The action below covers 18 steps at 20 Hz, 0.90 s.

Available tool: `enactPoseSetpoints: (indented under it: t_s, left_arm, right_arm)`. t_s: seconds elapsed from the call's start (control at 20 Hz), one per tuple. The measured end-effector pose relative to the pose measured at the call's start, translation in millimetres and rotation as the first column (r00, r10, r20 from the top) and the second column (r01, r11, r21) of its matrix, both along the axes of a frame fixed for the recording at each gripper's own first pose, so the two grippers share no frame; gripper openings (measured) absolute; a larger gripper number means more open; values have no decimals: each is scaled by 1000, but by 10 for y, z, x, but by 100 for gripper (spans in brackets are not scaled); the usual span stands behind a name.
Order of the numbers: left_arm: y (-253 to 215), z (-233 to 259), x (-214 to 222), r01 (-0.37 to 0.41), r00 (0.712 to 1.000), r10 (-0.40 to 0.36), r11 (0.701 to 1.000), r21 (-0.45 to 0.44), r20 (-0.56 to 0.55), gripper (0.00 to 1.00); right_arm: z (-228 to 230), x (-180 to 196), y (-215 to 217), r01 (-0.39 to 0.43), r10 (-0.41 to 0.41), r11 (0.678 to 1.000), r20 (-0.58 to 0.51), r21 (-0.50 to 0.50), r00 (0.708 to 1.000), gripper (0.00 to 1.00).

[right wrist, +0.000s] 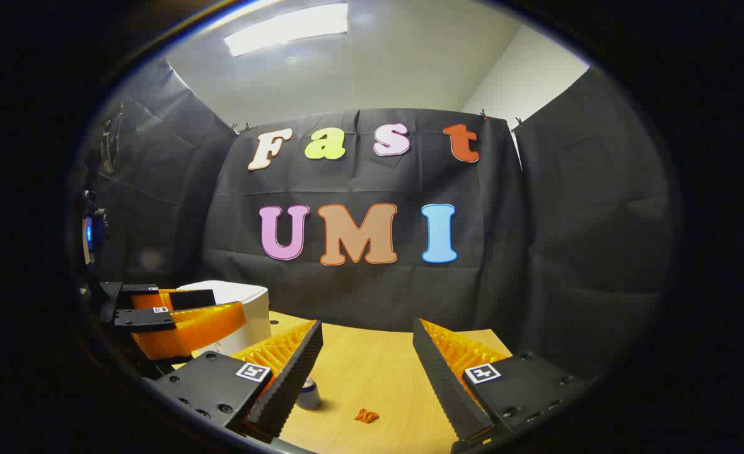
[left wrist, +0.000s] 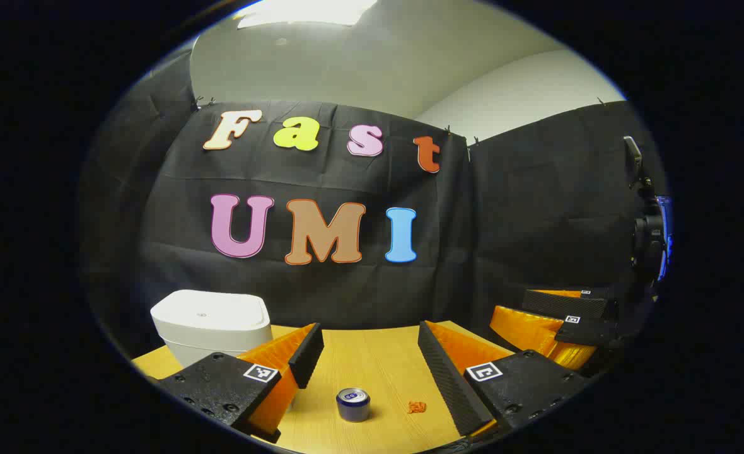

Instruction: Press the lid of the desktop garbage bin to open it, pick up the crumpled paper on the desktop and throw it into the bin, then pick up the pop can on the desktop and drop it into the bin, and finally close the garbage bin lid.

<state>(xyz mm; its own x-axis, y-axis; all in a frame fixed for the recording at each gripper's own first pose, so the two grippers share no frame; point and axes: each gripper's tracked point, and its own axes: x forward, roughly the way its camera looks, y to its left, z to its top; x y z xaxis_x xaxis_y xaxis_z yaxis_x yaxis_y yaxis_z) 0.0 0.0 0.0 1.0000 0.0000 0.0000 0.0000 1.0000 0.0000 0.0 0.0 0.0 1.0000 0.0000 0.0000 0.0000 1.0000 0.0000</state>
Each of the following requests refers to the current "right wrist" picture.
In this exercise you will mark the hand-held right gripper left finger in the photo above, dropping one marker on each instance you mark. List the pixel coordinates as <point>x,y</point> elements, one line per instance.
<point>293,378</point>

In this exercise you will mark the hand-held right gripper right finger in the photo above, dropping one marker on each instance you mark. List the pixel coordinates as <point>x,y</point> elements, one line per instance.
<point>438,378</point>

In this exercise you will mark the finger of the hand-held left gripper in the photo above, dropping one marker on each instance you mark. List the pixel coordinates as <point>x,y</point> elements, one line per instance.
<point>192,299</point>
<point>142,320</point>

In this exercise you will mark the silver pop can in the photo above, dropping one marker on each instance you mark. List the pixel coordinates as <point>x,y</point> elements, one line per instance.
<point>311,397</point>

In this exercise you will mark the white desktop garbage bin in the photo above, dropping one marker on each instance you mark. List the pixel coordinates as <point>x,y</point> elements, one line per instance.
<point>249,309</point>

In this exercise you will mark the orange paper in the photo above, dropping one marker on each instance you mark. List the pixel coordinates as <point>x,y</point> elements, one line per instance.
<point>367,415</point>

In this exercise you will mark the black backdrop cloth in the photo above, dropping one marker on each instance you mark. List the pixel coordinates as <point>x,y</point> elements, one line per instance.
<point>347,290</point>

